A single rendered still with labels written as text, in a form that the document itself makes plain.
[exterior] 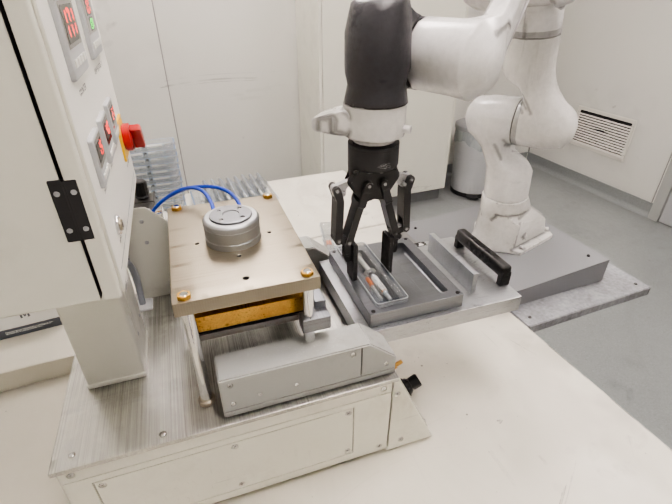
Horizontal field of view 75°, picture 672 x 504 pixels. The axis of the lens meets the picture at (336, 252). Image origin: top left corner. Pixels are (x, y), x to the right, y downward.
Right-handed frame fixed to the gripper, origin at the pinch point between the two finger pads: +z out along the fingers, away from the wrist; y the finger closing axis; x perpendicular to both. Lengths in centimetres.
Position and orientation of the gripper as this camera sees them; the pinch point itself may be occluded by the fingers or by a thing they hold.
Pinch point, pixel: (369, 257)
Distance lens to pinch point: 74.6
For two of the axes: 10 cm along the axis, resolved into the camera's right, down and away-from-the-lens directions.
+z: 0.1, 8.5, 5.3
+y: 9.4, -1.9, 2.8
